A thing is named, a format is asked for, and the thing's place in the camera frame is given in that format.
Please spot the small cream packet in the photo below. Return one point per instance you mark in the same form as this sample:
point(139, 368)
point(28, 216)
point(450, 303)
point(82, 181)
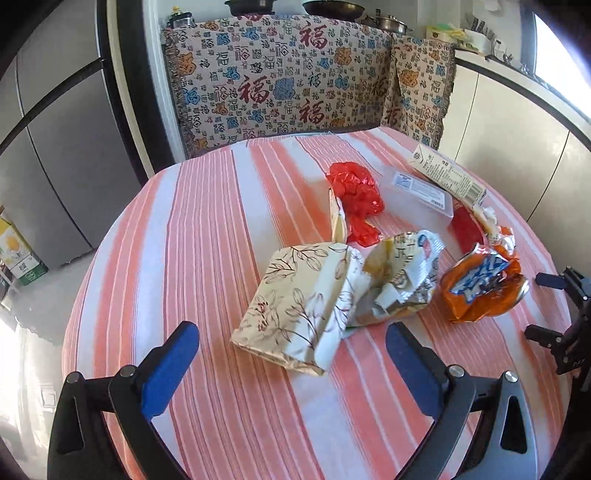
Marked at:
point(339, 221)

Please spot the steel pot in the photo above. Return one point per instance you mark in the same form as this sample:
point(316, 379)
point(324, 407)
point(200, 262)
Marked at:
point(388, 24)

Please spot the cream floral paper package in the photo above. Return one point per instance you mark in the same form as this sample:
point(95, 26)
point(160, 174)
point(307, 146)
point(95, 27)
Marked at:
point(295, 300)

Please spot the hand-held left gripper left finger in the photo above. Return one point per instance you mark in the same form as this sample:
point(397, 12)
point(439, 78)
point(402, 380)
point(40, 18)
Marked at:
point(168, 369)

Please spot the red plastic bag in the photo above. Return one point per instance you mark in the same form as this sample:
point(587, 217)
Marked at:
point(355, 189)

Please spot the narrow printed blanket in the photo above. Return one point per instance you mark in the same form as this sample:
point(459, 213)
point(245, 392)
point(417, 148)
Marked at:
point(420, 92)

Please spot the pink striped tablecloth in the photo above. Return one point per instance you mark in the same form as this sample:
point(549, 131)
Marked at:
point(207, 230)

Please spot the yellow white box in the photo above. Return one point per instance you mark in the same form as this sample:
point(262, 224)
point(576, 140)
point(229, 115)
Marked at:
point(443, 34)

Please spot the long beige barcode packet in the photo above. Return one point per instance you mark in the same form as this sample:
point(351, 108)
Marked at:
point(445, 173)

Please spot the large printed blanket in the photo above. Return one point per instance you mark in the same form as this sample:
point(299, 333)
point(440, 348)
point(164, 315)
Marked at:
point(277, 83)

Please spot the clear plastic container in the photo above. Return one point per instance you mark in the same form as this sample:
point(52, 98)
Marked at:
point(415, 194)

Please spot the grey refrigerator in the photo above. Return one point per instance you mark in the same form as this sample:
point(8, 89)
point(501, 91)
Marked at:
point(55, 161)

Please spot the white counter container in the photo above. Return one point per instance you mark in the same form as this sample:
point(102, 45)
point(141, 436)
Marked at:
point(478, 42)

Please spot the yellow green carton box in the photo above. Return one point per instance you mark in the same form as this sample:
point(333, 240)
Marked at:
point(21, 258)

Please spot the black pot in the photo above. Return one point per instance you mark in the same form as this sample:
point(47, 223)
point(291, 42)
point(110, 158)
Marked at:
point(249, 6)

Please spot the window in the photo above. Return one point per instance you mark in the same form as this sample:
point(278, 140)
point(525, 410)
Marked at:
point(561, 50)

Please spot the dark wok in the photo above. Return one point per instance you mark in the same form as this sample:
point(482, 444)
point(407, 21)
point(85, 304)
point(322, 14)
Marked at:
point(333, 7)

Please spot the glass jar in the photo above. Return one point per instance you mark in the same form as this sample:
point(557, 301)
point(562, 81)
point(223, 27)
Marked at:
point(180, 18)

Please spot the white cabinet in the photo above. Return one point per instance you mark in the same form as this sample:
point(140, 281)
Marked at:
point(517, 129)

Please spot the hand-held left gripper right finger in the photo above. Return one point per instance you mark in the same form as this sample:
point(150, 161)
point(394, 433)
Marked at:
point(413, 369)

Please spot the white snack wrapper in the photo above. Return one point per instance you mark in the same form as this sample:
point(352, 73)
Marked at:
point(406, 272)

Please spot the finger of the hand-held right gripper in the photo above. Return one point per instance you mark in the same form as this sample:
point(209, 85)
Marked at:
point(542, 335)
point(549, 280)

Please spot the red snack packet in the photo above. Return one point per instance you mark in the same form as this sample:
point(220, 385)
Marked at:
point(466, 228)

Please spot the orange snack bag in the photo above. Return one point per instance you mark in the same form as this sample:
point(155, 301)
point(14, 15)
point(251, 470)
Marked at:
point(480, 286)

